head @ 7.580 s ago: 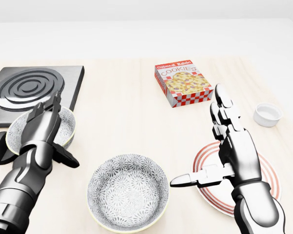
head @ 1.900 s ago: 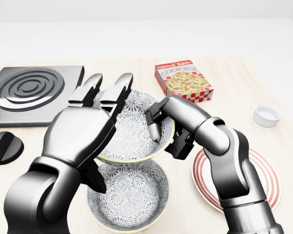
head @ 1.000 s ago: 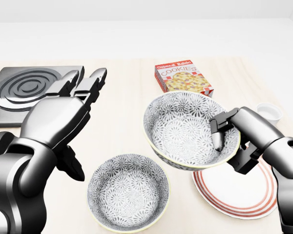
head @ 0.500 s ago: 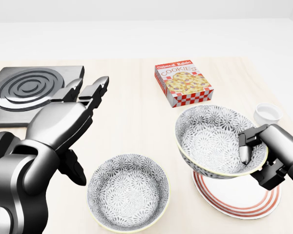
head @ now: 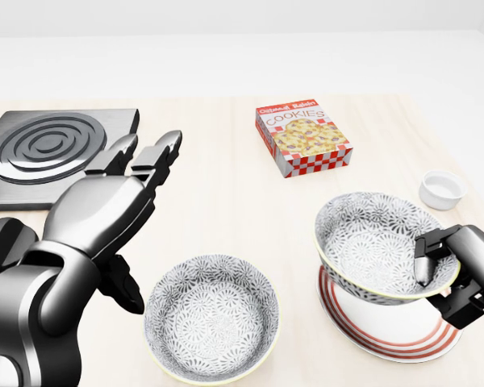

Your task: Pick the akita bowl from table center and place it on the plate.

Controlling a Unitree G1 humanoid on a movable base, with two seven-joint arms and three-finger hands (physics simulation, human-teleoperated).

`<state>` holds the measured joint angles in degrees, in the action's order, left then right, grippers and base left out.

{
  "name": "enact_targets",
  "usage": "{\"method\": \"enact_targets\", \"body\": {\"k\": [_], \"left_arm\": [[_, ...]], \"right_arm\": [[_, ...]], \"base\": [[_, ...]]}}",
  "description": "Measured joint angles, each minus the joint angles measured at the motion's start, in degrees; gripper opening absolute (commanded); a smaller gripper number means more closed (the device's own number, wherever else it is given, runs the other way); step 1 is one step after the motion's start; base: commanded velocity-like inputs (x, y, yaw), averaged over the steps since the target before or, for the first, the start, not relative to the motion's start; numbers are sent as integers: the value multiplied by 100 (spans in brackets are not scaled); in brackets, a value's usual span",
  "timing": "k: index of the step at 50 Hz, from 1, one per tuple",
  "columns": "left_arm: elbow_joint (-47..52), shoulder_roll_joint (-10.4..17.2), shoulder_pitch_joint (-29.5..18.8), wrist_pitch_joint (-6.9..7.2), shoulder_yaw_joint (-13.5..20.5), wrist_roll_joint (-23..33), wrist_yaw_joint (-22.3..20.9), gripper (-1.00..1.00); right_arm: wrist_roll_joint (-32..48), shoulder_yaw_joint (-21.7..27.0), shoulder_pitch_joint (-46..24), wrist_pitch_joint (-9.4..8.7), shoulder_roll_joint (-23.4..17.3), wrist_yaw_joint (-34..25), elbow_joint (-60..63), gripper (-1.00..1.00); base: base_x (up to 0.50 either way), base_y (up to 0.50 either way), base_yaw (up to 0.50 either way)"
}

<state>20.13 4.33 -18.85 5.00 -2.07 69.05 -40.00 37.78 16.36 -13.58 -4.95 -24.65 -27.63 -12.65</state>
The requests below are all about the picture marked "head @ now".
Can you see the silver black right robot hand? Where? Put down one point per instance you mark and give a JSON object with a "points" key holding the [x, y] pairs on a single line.
{"points": [[464, 266]]}

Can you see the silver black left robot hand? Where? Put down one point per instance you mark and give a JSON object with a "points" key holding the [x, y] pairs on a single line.
{"points": [[97, 205]]}

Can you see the black white patterned bowl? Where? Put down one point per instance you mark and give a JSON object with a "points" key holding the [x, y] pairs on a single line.
{"points": [[209, 318], [375, 246]]}

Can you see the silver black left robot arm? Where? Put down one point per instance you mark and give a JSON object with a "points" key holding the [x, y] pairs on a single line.
{"points": [[28, 298]]}

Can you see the dark metal stove plate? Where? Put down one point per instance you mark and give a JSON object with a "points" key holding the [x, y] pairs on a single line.
{"points": [[44, 153]]}

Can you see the white plate with red rings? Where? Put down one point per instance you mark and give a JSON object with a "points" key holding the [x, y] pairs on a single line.
{"points": [[387, 330]]}

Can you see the small white ramekin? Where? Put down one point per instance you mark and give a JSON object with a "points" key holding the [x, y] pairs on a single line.
{"points": [[443, 189]]}

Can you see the red white cookie box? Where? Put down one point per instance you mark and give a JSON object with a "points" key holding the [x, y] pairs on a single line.
{"points": [[306, 137]]}

